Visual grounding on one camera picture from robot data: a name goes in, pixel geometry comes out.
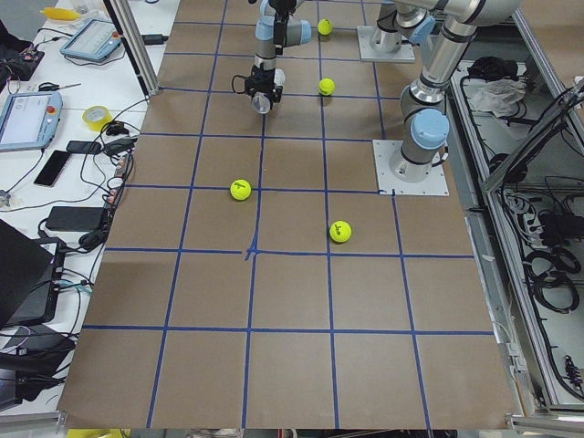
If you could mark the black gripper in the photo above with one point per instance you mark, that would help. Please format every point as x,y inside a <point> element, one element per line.
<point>264,78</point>

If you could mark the clear tennis ball can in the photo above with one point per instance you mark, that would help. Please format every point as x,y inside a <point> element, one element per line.
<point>261,103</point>

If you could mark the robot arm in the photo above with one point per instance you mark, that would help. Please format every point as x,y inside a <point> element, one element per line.
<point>426,126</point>
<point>277,28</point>

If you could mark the middle yellow tennis ball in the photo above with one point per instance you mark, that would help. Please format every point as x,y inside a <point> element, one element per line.
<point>326,87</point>

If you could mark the far Head tennis ball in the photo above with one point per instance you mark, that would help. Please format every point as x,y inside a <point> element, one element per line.
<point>325,27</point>

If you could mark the Wilson tennis ball near table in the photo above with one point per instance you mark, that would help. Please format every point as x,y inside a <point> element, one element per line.
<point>240,189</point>

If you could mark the Wilson tennis ball near base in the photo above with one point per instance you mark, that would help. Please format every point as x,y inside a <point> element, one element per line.
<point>340,232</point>

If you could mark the yellow tape roll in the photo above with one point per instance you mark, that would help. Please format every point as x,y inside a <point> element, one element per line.
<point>97,117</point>

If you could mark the far teach pendant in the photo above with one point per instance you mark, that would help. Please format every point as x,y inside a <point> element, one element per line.
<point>95,41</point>

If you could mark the teach pendant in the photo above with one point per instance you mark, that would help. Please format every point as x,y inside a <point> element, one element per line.
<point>95,41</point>
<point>29,120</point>

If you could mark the small black phone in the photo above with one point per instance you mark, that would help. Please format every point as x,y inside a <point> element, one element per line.
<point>84,147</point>

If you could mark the black scissors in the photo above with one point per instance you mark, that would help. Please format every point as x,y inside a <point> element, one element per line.
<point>50,86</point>

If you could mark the white crumpled cloth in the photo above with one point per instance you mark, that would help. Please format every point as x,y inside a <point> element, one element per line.
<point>499,97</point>

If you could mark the black power adapter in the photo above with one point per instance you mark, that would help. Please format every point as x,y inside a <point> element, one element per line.
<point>75,218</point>

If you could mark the black smartphone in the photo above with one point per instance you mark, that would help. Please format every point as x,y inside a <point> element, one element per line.
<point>52,168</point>

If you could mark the near teach pendant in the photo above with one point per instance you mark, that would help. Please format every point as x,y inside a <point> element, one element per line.
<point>29,120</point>

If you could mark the black laptop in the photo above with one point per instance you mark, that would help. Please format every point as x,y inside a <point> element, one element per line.
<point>30,270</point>

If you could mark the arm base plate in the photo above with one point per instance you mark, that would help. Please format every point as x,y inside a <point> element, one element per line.
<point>397,176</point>
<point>377,45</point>

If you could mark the aluminium frame post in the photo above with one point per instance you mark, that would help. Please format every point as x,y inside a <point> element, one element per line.
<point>125,23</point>

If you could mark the aluminium side cage frame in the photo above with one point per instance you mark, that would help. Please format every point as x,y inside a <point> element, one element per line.
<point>525,177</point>

